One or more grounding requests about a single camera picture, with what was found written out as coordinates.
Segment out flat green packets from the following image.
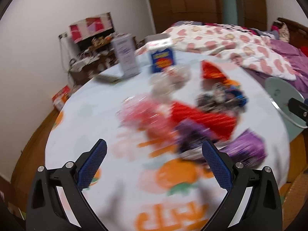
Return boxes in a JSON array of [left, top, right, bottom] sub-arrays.
[[95, 73, 121, 84]]

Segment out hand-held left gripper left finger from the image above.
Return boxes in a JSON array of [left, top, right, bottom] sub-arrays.
[[26, 139, 108, 231]]

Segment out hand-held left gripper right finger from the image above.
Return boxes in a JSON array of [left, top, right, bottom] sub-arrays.
[[202, 140, 283, 231]]

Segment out orange cardboard box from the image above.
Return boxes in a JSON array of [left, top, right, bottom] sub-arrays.
[[52, 85, 72, 110]]

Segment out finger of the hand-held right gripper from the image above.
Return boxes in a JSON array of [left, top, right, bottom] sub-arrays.
[[288, 97, 308, 128]]

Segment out wooden headboard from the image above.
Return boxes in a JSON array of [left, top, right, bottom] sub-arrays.
[[272, 17, 308, 53]]

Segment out pink heart-print quilt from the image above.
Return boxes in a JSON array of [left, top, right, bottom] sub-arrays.
[[135, 24, 296, 81]]

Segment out dark wooden tv stand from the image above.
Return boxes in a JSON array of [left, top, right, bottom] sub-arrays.
[[69, 35, 137, 85]]

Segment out light blue trash bin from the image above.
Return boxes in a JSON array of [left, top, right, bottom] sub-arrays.
[[264, 76, 308, 143]]

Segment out red crinkled bag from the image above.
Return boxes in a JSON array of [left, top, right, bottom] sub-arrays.
[[172, 100, 238, 140]]

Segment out floral pillow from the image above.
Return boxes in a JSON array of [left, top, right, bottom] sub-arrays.
[[279, 23, 290, 43]]

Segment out pink plastic bag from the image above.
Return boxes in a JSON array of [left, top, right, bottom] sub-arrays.
[[119, 96, 177, 139]]

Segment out white orange-print tablecloth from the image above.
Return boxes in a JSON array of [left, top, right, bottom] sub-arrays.
[[45, 50, 290, 231]]

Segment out purple foil wrapper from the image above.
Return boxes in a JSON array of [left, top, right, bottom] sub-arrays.
[[175, 119, 213, 155], [220, 129, 268, 167]]

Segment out purple blanket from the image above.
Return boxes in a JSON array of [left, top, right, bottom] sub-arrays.
[[269, 38, 308, 80]]

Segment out tall white blue carton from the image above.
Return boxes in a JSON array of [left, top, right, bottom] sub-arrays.
[[111, 33, 141, 78]]

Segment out blue milk carton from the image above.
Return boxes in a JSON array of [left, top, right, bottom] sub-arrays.
[[144, 38, 177, 74]]

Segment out red candy wrapper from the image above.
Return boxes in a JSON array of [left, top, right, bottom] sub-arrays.
[[201, 60, 229, 80]]

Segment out brown wooden wardrobe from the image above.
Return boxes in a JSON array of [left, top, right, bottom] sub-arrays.
[[132, 0, 268, 33]]

